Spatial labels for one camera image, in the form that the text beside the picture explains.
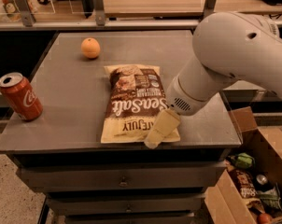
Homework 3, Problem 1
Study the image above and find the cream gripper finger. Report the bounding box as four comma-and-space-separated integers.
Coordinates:
144, 108, 180, 149

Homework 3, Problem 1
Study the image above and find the brown Late July chip bag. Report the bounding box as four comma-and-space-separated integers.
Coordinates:
101, 64, 168, 144

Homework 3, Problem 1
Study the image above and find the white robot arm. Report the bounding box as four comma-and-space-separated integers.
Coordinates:
145, 12, 282, 149

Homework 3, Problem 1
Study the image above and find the green snack bag in box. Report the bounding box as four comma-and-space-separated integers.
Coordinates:
230, 153, 255, 169

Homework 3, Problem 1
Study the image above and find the brown chip bag in box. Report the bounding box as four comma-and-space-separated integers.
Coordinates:
229, 168, 265, 213

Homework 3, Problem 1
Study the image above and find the grey drawer cabinet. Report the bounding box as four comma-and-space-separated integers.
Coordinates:
0, 31, 240, 224

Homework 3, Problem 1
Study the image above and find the cardboard box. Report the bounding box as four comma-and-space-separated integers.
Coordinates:
205, 107, 282, 224

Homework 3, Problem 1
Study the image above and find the orange fruit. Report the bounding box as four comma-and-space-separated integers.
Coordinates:
81, 37, 101, 59

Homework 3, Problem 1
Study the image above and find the dark can in box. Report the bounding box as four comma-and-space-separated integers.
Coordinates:
254, 175, 272, 191

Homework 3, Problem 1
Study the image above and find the wooden desk top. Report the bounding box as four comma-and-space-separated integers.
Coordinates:
104, 0, 282, 17

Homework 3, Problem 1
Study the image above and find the green packet in box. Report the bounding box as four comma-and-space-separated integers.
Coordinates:
259, 187, 281, 209

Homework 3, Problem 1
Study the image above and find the red apple in box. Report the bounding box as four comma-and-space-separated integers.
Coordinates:
257, 213, 272, 224

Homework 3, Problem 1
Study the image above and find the red Coca-Cola can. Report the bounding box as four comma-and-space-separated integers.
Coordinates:
0, 72, 43, 121

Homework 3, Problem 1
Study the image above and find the colourful package behind glass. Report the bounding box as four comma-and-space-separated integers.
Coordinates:
0, 0, 37, 26

